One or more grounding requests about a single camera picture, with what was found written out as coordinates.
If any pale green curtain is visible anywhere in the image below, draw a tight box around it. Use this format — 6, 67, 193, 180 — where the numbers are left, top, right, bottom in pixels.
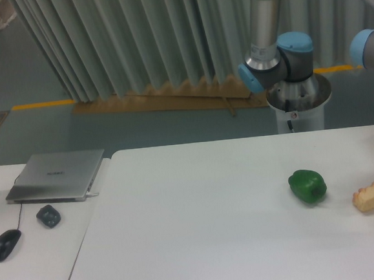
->
11, 0, 374, 102

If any green bell pepper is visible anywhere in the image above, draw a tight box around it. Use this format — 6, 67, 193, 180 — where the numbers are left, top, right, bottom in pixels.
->
288, 169, 327, 204

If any black small controller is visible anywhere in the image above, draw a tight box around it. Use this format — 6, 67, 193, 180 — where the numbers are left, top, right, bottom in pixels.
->
36, 205, 61, 229

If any black mouse cable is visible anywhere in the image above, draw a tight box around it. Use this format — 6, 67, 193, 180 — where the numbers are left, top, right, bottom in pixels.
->
0, 163, 32, 233

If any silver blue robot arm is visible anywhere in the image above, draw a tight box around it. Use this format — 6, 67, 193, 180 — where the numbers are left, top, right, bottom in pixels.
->
238, 0, 374, 113

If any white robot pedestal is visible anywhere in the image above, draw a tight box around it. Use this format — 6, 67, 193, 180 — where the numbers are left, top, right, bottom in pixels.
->
268, 96, 331, 134

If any silver closed laptop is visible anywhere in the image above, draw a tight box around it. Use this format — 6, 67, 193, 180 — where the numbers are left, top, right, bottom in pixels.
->
6, 149, 104, 203

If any black computer mouse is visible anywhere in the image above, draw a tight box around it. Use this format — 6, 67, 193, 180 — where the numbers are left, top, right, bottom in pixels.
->
0, 229, 21, 263

